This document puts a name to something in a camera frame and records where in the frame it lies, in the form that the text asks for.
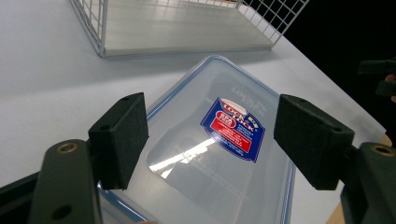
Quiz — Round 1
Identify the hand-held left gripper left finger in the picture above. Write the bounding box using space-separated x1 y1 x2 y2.
88 91 149 191

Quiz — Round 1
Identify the white wire basket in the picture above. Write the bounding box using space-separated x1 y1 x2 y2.
68 0 311 59

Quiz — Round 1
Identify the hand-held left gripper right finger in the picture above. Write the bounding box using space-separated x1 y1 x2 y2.
273 93 356 191

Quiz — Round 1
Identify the clear plastic container lid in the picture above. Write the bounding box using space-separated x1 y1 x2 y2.
97 55 296 224

